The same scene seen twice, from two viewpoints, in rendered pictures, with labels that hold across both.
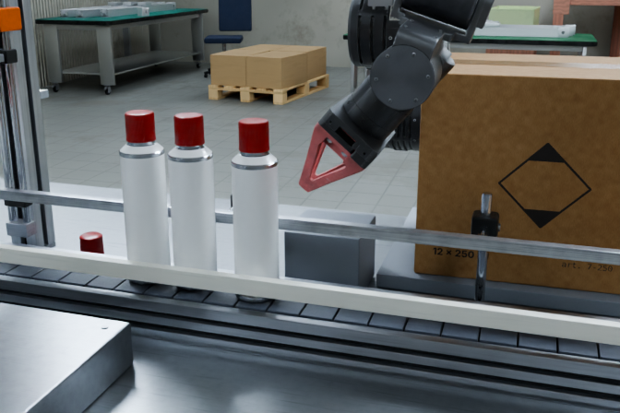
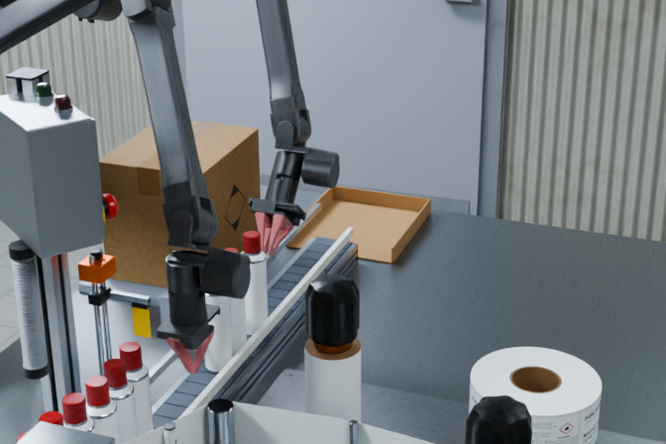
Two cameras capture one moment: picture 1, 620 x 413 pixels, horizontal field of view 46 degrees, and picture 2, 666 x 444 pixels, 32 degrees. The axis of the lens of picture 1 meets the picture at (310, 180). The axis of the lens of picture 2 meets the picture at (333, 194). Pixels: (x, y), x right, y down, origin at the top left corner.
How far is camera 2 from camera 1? 2.22 m
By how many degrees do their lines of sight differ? 80
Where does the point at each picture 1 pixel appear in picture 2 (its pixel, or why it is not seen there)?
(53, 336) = (298, 389)
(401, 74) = (334, 171)
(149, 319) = (255, 377)
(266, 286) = (278, 314)
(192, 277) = (260, 336)
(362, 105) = (290, 197)
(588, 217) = (245, 213)
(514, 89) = (224, 164)
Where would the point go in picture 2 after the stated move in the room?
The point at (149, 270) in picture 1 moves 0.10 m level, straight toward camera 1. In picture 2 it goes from (248, 349) to (302, 344)
